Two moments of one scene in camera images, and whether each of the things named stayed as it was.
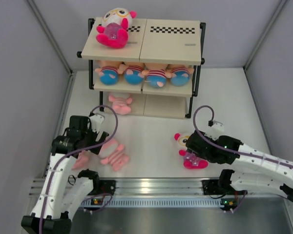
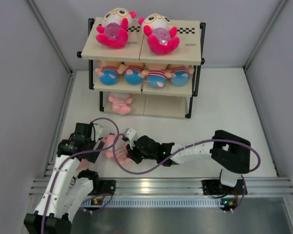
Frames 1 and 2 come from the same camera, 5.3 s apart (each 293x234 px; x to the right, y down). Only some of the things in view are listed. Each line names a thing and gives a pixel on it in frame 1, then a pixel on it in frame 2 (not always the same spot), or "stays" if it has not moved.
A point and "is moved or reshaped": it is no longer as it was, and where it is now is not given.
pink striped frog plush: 112,152 is moved or reshaped
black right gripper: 200,155 → 132,153
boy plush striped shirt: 179,74 stays
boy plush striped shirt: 108,71 stays
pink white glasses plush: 191,161 → 161,36
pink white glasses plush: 113,32 stays
